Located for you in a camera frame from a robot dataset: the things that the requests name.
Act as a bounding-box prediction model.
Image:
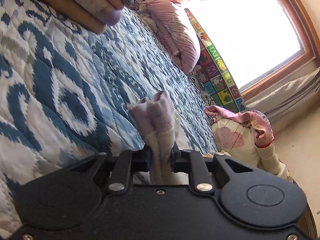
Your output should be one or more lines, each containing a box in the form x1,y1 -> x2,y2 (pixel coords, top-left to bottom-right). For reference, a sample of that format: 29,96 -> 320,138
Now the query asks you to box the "purple folded duvet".
138,0 -> 200,74

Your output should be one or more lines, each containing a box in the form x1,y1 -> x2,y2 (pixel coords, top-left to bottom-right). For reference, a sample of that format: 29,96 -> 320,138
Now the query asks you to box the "grey curtain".
246,68 -> 319,134

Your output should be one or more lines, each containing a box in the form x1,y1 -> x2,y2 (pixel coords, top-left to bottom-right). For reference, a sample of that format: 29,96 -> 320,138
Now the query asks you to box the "cream pink bundled comforter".
204,105 -> 293,182

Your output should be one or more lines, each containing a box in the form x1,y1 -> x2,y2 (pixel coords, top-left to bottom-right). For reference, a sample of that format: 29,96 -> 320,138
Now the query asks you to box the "dark wooden headboard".
291,179 -> 318,239

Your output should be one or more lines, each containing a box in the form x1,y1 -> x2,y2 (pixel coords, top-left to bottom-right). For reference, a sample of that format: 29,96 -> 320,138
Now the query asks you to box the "white lilac folded garment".
74,0 -> 121,25

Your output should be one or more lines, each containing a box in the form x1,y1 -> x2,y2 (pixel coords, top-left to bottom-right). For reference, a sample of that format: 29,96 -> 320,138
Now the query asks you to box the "blue white patterned quilt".
1,0 -> 217,238

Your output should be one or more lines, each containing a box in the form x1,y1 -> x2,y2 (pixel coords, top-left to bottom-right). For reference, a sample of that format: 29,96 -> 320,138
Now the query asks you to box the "colourful alphabet foam mat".
185,8 -> 247,113

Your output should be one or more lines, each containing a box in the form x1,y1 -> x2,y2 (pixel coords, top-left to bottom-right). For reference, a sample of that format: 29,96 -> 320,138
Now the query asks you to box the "tan folded garment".
43,0 -> 106,34

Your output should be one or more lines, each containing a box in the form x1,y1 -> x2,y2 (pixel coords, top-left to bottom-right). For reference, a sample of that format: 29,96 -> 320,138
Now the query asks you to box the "white floral purple-trim garment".
129,90 -> 190,185

